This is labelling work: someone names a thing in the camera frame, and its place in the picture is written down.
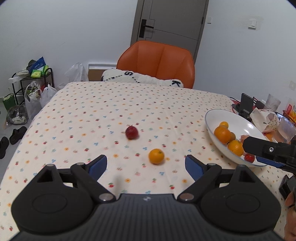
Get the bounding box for grey door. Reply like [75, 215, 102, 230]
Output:
[130, 0, 209, 60]

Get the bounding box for empty textured glass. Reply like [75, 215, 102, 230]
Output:
[264, 94, 281, 112]

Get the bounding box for green paper bag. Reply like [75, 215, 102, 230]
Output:
[2, 94, 16, 111]

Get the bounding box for small peeled pomelo segment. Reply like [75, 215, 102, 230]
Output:
[240, 135, 249, 144]

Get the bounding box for black metal shelf rack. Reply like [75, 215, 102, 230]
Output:
[9, 68, 55, 104]

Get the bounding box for green packets on shelf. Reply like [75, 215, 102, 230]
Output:
[31, 65, 49, 78]

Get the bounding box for black shoe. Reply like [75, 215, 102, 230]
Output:
[0, 137, 10, 159]
[9, 126, 27, 145]

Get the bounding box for blue package on shelf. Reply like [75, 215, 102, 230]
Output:
[29, 57, 46, 73]

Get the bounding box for black door handle lock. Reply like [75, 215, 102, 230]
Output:
[138, 19, 154, 38]

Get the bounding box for large orange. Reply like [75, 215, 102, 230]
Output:
[214, 126, 231, 144]
[227, 140, 244, 157]

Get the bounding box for small wall switch by door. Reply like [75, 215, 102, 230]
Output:
[206, 17, 212, 24]

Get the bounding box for white red-print plastic bag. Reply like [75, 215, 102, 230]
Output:
[40, 84, 57, 108]

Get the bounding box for person's right hand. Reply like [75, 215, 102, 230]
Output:
[284, 192, 296, 241]

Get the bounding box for smartphone with lit screen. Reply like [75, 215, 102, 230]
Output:
[276, 112, 296, 126]

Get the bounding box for floral white tablecloth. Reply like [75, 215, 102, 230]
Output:
[0, 81, 296, 239]

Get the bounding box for floral tissue box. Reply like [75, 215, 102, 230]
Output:
[250, 108, 280, 133]

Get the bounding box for right black shoe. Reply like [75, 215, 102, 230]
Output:
[9, 126, 27, 145]

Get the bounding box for white wall light switch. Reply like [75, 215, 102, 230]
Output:
[247, 19, 257, 30]

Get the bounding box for orange leather chair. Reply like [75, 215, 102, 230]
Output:
[116, 41, 195, 89]

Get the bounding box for tall clear plastic bag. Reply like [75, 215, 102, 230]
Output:
[64, 63, 89, 82]

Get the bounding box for ribbed glass of water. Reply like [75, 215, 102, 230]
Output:
[273, 117, 295, 144]

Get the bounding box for white black-lettered cushion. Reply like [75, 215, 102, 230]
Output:
[101, 69, 184, 88]

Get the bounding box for clear bag on floor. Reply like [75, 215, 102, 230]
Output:
[6, 105, 29, 125]

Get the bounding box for black phone stand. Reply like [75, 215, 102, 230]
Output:
[232, 93, 253, 122]

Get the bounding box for left black shoe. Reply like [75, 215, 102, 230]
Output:
[0, 137, 10, 159]

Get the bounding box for cardboard box behind chair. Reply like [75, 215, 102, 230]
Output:
[88, 69, 105, 81]

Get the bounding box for white plastic bag with greens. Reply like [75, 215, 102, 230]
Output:
[24, 84, 42, 121]

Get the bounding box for small tangerine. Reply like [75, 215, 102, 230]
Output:
[149, 149, 165, 165]
[219, 121, 229, 128]

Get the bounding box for white blue-rimmed plate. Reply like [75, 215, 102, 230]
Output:
[205, 109, 266, 168]

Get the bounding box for basket of snack packets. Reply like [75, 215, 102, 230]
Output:
[283, 103, 296, 123]

